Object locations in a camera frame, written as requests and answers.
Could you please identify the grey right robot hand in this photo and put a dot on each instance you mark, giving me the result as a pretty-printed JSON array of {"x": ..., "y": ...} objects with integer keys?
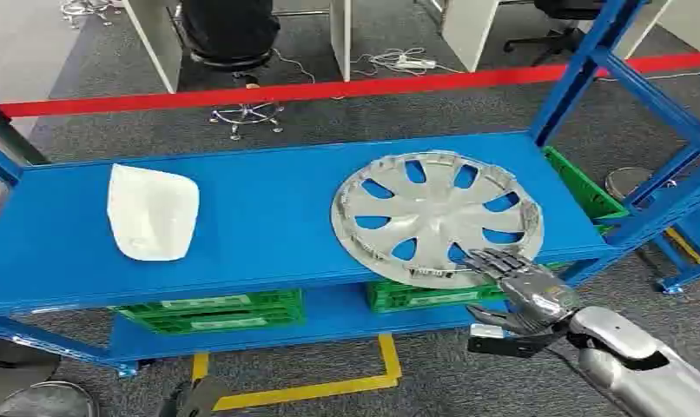
[{"x": 534, "y": 290}]

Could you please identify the silver plastic wheel hubcap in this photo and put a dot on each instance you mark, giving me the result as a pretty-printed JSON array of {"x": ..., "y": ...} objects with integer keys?
[{"x": 436, "y": 219}]

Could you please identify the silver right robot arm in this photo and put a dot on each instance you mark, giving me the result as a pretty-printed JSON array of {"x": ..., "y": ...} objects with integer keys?
[{"x": 637, "y": 368}]

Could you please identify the green plastic crate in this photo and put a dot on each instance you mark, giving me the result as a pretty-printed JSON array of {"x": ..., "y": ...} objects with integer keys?
[
  {"x": 223, "y": 313},
  {"x": 419, "y": 296},
  {"x": 580, "y": 187}
]

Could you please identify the yellow floor tape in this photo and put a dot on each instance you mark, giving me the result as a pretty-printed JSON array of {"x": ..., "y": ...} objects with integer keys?
[
  {"x": 686, "y": 247},
  {"x": 304, "y": 392}
]

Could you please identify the white power strip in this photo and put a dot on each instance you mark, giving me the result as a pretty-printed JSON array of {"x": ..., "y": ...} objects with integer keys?
[{"x": 416, "y": 63}]

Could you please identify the black office chair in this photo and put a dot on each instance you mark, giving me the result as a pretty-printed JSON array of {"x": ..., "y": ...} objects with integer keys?
[{"x": 563, "y": 31}]

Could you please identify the white desk panel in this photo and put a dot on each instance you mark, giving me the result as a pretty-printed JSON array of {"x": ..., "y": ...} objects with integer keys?
[
  {"x": 637, "y": 29},
  {"x": 468, "y": 31},
  {"x": 154, "y": 40},
  {"x": 341, "y": 37}
]

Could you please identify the blue metal shelf rack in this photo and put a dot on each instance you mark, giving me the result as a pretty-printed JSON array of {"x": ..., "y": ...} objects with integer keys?
[{"x": 269, "y": 230}]

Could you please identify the red barrier tape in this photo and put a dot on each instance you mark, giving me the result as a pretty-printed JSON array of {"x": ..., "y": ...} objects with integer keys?
[{"x": 327, "y": 90}]

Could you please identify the black stool with chrome base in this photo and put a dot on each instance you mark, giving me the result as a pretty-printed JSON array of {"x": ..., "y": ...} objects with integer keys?
[{"x": 243, "y": 112}]

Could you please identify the white plastic cover shell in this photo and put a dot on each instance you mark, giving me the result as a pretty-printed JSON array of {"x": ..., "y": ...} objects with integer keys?
[{"x": 151, "y": 213}]

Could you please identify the person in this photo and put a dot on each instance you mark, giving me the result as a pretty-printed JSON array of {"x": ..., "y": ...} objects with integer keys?
[{"x": 229, "y": 26}]

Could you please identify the chrome chair base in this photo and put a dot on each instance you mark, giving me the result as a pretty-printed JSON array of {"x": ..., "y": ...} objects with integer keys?
[{"x": 88, "y": 8}]

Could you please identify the round metal base plate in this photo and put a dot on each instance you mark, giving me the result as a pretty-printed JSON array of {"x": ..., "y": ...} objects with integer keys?
[{"x": 45, "y": 401}]

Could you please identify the black slanted post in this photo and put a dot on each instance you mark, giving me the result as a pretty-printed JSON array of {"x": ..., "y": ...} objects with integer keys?
[{"x": 10, "y": 135}]

